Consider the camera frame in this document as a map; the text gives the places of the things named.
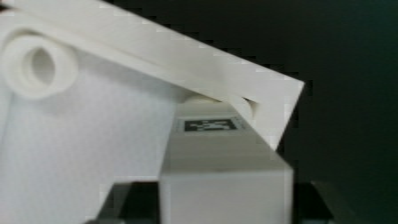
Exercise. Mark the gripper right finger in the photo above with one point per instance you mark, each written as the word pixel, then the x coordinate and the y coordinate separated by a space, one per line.
pixel 320 207

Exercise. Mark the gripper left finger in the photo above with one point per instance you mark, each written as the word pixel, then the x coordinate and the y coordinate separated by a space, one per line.
pixel 131 204

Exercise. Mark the white desk leg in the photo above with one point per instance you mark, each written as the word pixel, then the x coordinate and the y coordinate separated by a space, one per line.
pixel 225 179

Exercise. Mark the white desk top tray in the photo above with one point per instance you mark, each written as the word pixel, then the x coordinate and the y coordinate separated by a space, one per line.
pixel 98 72

